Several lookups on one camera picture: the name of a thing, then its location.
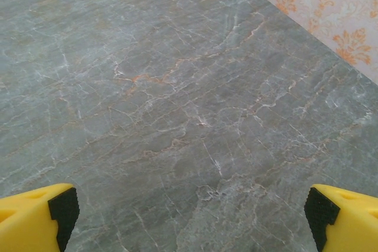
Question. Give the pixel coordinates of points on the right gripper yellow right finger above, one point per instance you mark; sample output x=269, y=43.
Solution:
x=357, y=225

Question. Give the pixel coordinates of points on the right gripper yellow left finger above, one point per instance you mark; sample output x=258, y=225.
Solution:
x=26, y=225

